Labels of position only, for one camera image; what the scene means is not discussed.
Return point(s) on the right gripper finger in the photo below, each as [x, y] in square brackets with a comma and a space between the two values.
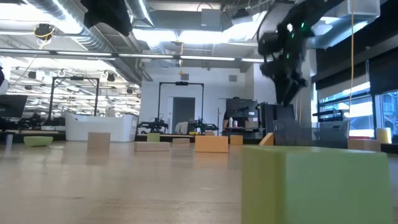
[281, 91]
[295, 91]

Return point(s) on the grey metal post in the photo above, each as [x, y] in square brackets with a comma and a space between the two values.
[9, 141]

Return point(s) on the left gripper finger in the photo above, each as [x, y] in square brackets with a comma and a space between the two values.
[128, 25]
[119, 25]

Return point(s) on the grey door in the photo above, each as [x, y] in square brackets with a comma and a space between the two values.
[183, 107]

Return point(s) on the black rack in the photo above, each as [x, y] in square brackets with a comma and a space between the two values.
[329, 114]

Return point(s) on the background wooden table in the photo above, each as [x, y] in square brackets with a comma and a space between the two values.
[174, 134]
[31, 132]

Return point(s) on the black computer monitor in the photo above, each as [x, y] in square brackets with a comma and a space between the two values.
[12, 105]

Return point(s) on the black aluminium frame rail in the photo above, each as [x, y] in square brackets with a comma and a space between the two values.
[59, 138]
[140, 138]
[390, 148]

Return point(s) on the background robot station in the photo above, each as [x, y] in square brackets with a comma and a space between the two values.
[37, 121]

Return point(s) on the grey translucent plastic bin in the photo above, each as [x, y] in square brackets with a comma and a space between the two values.
[295, 133]

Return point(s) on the black gantry frame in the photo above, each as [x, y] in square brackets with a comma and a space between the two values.
[182, 83]
[76, 78]

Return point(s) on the white bottle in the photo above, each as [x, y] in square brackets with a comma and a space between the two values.
[230, 122]

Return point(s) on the dark ceiling box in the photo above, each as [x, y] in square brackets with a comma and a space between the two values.
[211, 19]

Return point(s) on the black upright panels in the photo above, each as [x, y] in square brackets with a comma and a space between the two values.
[266, 121]

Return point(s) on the dark equipment cabinet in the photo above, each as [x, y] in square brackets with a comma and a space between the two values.
[252, 109]

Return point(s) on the black background robot arm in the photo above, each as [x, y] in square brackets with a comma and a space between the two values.
[154, 126]
[203, 127]

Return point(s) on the large orange block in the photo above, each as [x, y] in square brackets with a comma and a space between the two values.
[211, 144]

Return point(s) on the orange wedge block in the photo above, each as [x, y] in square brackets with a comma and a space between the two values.
[269, 141]

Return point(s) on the light wooden cube block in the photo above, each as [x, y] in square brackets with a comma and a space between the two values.
[99, 140]

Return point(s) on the large silver ventilation duct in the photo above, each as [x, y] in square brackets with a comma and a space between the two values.
[342, 34]

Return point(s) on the small orange block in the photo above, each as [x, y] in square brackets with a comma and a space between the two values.
[236, 140]

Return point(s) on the white plastic bin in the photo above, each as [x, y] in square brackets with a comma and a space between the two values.
[99, 127]

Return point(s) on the green block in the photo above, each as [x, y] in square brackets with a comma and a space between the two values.
[153, 137]
[317, 186]
[37, 141]

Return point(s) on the silver spiral ventilation duct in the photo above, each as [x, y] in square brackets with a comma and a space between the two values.
[102, 43]

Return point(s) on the grey wall vent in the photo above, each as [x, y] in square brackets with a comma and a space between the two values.
[233, 78]
[184, 76]

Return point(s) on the long ceiling light strip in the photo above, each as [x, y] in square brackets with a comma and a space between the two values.
[93, 53]

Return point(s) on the yellow roll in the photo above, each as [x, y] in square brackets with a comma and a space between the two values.
[383, 135]

